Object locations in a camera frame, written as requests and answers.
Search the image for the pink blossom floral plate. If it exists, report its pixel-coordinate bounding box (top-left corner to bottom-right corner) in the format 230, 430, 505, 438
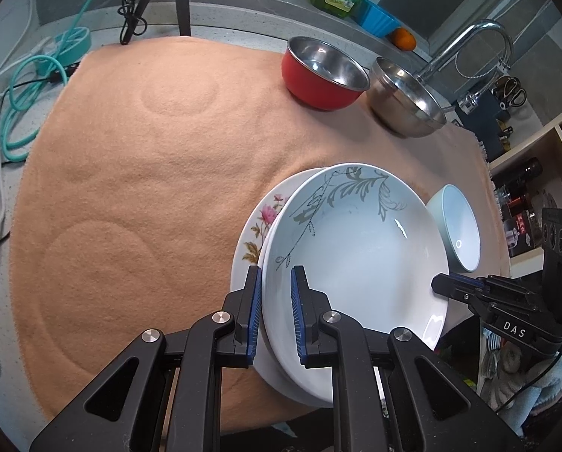
230, 167, 331, 408

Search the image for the light blue ceramic bowl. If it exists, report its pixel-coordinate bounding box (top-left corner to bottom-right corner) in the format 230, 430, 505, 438
427, 184, 481, 272

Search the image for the white plate grey leaf pattern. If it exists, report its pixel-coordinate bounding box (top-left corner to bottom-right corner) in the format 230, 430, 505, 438
257, 163, 448, 407

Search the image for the stainless steel bowl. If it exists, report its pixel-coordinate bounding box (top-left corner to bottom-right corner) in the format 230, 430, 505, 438
367, 56, 447, 138

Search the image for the red steel bowl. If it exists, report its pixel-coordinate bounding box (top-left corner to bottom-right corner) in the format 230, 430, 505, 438
281, 36, 371, 111

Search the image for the white work glove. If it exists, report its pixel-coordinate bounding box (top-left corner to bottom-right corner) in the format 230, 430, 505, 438
478, 333, 562, 430

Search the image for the wooden shelf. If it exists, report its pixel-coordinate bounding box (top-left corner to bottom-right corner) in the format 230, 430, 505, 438
490, 121, 562, 278

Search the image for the tan cloth mat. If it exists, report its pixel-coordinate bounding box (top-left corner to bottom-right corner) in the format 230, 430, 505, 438
9, 37, 509, 418

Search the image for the chrome faucet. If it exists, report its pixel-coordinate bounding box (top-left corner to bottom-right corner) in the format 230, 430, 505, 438
414, 20, 513, 115

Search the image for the orange fruit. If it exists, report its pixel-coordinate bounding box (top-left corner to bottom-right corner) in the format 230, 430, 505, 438
389, 27, 417, 52

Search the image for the blue ribbed cup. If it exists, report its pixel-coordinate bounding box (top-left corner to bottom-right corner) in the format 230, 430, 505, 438
350, 0, 400, 38

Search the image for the teal round power strip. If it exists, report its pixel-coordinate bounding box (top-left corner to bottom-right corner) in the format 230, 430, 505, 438
32, 27, 92, 76

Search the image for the teal cable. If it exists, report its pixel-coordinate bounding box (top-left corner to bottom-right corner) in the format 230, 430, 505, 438
0, 0, 116, 163

